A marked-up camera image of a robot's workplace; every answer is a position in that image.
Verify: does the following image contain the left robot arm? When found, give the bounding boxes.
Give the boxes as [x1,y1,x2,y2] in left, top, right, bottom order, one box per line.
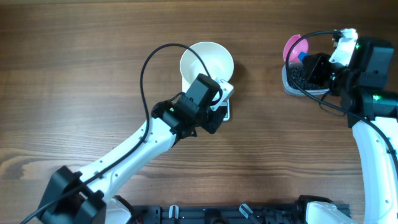
[33,74,234,223]

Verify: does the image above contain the clear plastic bean container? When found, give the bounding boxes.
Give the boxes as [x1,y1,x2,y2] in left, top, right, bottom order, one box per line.
[282,63,328,96]

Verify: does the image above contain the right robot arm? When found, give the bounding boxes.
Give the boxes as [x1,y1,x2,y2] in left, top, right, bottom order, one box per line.
[296,33,397,223]

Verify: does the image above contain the black beans in container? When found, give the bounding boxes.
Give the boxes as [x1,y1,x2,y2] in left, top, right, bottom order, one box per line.
[287,66,323,90]

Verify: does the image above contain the white bowl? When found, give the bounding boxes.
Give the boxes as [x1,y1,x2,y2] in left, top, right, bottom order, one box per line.
[180,42,234,91]

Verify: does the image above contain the pink scoop blue handle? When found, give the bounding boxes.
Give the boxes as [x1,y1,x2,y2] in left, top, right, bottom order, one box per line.
[283,34,309,63]

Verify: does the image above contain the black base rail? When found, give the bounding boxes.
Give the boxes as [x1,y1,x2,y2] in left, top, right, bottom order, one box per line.
[127,203,306,224]

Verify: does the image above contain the white digital kitchen scale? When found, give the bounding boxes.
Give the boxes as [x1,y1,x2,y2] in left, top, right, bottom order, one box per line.
[182,78,231,122]

